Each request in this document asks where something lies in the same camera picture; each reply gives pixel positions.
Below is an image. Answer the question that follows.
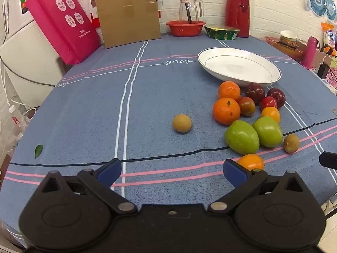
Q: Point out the red thermos jug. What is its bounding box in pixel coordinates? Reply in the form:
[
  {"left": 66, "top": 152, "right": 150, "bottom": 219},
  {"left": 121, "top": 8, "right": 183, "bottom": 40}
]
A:
[{"left": 225, "top": 0, "right": 250, "bottom": 38}]

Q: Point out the small orange kumquat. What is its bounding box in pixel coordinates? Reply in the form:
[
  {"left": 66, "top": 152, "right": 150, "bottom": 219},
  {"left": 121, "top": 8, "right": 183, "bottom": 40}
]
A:
[
  {"left": 261, "top": 107, "right": 281, "bottom": 123},
  {"left": 237, "top": 154, "right": 264, "bottom": 171}
]

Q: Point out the blue plaid tablecloth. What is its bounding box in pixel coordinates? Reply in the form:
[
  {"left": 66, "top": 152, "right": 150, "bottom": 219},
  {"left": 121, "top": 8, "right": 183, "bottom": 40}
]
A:
[{"left": 0, "top": 33, "right": 337, "bottom": 243}]

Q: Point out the white appliance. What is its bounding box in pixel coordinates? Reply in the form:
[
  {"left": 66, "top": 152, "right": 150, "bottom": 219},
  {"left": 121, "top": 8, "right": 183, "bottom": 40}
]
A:
[{"left": 0, "top": 0, "right": 66, "bottom": 108}]

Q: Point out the clear plastic bottle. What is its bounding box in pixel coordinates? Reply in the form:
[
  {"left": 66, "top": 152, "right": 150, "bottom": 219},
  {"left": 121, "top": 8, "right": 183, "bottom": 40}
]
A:
[{"left": 8, "top": 105, "right": 27, "bottom": 139}]

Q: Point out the small red apple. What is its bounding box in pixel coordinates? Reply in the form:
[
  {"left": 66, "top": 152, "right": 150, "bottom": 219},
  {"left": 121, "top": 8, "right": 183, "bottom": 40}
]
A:
[{"left": 260, "top": 96, "right": 278, "bottom": 111}]

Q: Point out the brown longan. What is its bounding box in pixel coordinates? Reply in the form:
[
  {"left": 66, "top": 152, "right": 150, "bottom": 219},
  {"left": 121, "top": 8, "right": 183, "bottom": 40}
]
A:
[
  {"left": 172, "top": 114, "right": 192, "bottom": 133},
  {"left": 283, "top": 134, "right": 300, "bottom": 154}
]

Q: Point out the pink water bottle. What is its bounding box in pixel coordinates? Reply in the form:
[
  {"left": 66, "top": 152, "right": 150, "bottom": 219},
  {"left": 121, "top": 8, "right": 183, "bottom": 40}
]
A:
[{"left": 303, "top": 37, "right": 319, "bottom": 69}]

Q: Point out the glass pitcher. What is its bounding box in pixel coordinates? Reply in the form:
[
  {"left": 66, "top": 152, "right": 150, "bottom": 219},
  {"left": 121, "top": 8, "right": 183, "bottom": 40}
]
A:
[{"left": 178, "top": 0, "right": 204, "bottom": 24}]

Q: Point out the black stirring stick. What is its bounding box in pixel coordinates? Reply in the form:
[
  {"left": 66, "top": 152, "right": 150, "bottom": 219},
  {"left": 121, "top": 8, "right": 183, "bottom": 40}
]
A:
[{"left": 182, "top": 0, "right": 193, "bottom": 24}]

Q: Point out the orange mandarin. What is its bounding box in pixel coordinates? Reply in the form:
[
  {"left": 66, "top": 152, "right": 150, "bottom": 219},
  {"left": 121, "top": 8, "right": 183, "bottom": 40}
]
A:
[{"left": 218, "top": 81, "right": 241, "bottom": 101}]

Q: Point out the grey cable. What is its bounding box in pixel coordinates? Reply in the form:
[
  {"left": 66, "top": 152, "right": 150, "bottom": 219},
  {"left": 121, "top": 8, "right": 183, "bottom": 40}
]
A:
[{"left": 0, "top": 57, "right": 57, "bottom": 87}]

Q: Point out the green foil bowl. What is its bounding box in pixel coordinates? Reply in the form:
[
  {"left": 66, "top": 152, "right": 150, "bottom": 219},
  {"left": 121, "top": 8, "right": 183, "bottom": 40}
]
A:
[{"left": 204, "top": 26, "right": 240, "bottom": 41}]

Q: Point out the large mandarin with stem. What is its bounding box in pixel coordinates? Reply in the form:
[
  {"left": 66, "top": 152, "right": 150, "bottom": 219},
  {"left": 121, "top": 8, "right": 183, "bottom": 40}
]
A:
[{"left": 213, "top": 98, "right": 241, "bottom": 125}]

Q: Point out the pink tote bag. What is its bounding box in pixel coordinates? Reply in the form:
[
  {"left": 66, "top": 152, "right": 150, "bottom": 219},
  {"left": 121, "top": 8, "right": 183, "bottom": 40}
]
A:
[{"left": 25, "top": 0, "right": 100, "bottom": 65}]

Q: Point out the orange snack bag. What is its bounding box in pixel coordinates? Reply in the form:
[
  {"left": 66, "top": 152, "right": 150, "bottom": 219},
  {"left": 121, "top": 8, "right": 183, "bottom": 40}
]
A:
[{"left": 321, "top": 22, "right": 337, "bottom": 56}]

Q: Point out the white plate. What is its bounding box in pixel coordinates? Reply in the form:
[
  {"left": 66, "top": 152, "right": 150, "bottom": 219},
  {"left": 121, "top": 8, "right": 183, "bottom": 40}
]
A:
[{"left": 197, "top": 47, "right": 282, "bottom": 86}]

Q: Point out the green mango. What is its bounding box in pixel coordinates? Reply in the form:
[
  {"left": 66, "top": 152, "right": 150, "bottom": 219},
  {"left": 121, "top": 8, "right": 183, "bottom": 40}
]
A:
[
  {"left": 224, "top": 120, "right": 260, "bottom": 155},
  {"left": 252, "top": 116, "right": 283, "bottom": 148}
]

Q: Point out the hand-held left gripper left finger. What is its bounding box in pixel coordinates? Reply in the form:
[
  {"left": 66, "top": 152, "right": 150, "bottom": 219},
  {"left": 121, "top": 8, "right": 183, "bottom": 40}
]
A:
[{"left": 39, "top": 159, "right": 138, "bottom": 215}]

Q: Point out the dark red plum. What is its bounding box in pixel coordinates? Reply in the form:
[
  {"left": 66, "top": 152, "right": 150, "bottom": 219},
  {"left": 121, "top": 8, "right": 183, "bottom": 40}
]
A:
[
  {"left": 246, "top": 83, "right": 266, "bottom": 105},
  {"left": 266, "top": 87, "right": 286, "bottom": 109}
]

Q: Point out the red plastic basket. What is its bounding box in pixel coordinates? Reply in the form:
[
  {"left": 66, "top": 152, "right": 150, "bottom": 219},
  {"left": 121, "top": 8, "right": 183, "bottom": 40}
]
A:
[{"left": 166, "top": 20, "right": 206, "bottom": 37}]

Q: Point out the brownish red tomato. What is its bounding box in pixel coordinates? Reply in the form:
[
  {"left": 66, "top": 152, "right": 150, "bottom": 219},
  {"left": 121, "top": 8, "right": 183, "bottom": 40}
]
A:
[{"left": 238, "top": 97, "right": 256, "bottom": 117}]

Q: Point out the pink floral cloth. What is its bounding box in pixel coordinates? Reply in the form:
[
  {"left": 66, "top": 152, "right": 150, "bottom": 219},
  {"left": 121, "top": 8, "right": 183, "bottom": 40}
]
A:
[{"left": 325, "top": 67, "right": 337, "bottom": 95}]

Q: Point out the small open cardboard box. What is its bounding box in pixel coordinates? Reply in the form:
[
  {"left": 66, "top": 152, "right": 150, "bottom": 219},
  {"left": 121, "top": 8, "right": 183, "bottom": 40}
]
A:
[{"left": 297, "top": 41, "right": 335, "bottom": 65}]

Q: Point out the black power adapter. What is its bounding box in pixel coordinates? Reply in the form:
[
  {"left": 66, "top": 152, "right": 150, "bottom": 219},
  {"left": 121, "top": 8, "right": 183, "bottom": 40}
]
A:
[{"left": 317, "top": 63, "right": 330, "bottom": 79}]

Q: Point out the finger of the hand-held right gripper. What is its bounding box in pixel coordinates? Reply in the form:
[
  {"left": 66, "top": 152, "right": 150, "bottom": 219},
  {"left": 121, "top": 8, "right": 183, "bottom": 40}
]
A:
[{"left": 319, "top": 151, "right": 337, "bottom": 170}]

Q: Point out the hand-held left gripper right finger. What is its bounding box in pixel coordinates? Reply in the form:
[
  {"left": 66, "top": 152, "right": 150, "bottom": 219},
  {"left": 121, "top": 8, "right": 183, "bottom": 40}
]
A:
[{"left": 208, "top": 159, "right": 307, "bottom": 215}]

